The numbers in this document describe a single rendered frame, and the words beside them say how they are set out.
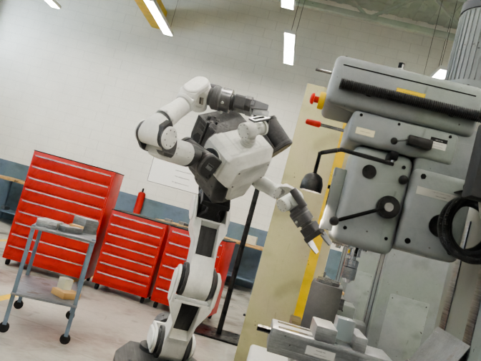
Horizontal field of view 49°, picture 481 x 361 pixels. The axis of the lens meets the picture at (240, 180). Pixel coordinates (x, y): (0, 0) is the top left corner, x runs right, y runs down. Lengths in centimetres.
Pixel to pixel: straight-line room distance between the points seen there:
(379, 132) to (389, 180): 15
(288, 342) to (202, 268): 78
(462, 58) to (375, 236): 65
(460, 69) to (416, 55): 982
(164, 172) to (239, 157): 907
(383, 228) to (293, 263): 185
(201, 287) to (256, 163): 56
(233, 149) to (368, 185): 61
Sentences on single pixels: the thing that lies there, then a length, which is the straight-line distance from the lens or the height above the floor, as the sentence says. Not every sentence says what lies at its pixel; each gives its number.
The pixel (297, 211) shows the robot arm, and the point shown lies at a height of 140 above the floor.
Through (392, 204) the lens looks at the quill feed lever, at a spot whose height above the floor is 147.
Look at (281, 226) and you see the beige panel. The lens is 350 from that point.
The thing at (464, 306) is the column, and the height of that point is 122.
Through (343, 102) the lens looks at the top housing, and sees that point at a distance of 171.
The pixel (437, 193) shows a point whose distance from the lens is 173.
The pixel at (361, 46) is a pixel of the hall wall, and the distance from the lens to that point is 1155.
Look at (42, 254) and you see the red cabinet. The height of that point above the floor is 25.
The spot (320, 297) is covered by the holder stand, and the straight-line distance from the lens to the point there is 205.
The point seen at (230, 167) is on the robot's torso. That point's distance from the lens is 205.
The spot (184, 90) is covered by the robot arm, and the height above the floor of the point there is 168.
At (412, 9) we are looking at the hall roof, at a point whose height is 620.
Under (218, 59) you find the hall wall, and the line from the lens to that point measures 1143.
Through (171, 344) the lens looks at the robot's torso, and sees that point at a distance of 241.
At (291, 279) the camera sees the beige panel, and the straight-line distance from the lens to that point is 352.
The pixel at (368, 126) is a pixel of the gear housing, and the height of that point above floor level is 169.
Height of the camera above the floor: 130
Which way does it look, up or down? 4 degrees up
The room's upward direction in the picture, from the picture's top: 15 degrees clockwise
